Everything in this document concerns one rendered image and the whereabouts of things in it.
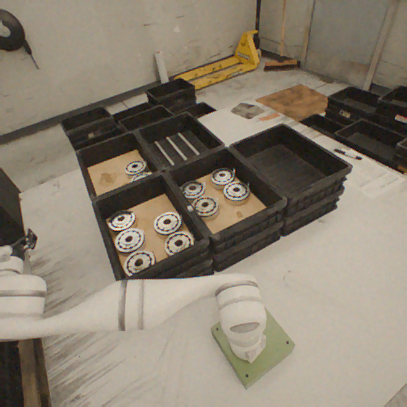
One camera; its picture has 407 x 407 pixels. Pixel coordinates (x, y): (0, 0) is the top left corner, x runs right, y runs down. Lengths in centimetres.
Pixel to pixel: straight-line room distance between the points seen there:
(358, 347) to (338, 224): 46
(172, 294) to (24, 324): 25
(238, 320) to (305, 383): 42
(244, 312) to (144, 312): 18
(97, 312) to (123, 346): 48
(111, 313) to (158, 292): 9
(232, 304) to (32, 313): 35
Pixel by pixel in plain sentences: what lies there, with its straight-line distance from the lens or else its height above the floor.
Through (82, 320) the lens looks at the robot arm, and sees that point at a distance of 54.
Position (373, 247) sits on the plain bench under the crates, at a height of 70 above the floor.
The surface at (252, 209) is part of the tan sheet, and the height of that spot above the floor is 83.
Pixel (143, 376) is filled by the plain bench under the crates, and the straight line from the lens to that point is 95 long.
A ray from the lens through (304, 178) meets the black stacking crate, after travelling 119.
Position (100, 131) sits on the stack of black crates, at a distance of 246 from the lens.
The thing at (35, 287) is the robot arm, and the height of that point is 118.
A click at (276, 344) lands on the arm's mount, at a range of 86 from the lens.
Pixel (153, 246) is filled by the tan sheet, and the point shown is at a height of 83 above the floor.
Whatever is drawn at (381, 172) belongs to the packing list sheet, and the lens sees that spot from 151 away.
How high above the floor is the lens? 159
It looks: 46 degrees down
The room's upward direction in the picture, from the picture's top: 10 degrees counter-clockwise
